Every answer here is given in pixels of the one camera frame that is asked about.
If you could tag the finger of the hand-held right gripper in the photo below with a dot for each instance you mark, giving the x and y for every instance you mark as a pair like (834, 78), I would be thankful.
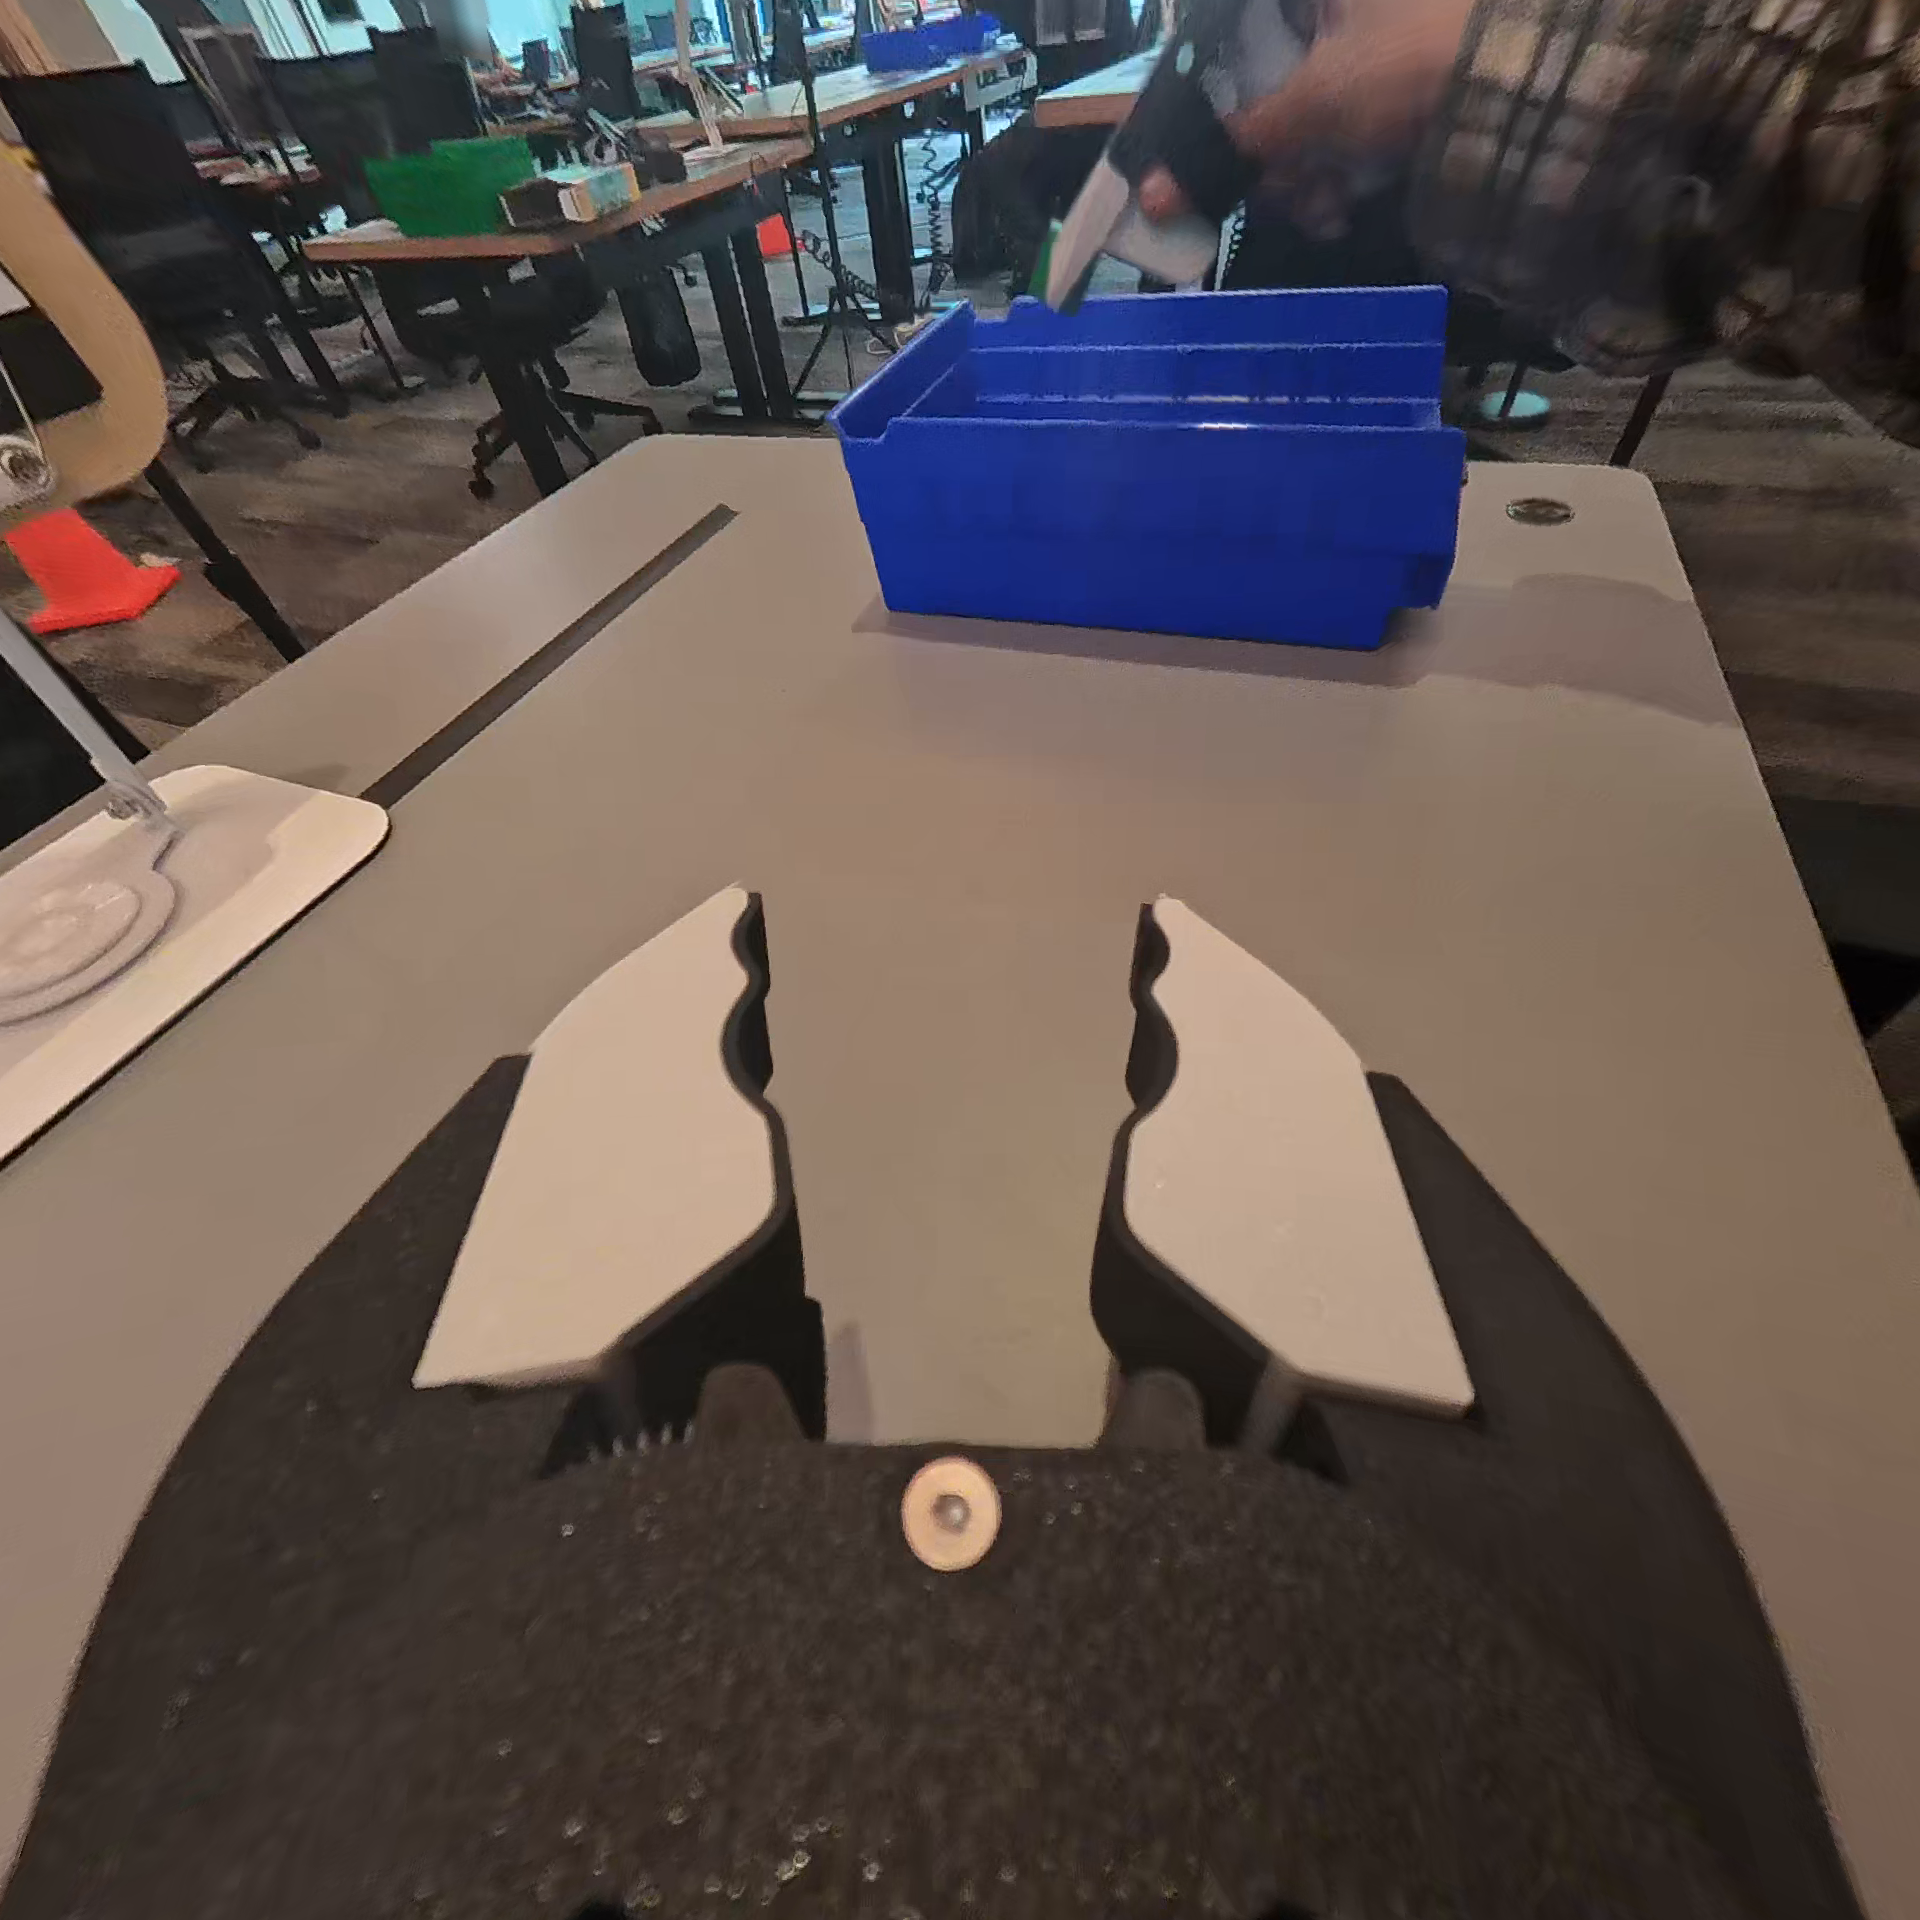
(1092, 241)

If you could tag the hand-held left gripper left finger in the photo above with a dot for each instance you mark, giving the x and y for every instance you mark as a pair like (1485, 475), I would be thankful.
(614, 1185)

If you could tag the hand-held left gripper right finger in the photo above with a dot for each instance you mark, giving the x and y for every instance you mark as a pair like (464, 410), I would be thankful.
(1276, 1200)

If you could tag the blue plastic container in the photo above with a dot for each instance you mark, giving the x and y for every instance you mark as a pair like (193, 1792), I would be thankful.
(1140, 523)

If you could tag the person's right forearm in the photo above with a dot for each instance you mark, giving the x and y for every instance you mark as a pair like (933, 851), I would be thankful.
(1680, 180)

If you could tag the person's right hand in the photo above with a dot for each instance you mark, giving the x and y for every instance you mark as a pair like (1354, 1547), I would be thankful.
(1349, 106)

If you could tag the wood edged desk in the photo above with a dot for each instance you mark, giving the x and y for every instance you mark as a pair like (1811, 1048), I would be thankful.
(885, 90)
(721, 194)

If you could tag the blue plastic bin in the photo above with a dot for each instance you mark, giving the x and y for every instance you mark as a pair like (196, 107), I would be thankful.
(931, 41)

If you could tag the black studio light on stand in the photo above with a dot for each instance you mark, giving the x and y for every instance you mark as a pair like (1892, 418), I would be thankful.
(818, 148)

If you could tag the black bag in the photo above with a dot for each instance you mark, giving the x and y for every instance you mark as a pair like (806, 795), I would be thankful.
(661, 322)

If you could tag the white monitor base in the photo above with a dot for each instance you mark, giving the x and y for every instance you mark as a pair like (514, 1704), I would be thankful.
(225, 885)

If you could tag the round metal grommet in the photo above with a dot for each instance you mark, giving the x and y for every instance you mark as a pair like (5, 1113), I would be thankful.
(1538, 512)

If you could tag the flat cardboard box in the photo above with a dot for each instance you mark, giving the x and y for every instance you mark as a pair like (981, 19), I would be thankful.
(570, 194)

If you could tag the stack of green bins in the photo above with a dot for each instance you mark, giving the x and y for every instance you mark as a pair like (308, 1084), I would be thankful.
(451, 187)

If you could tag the orange traffic cone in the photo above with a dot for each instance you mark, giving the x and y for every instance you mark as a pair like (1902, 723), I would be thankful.
(90, 578)

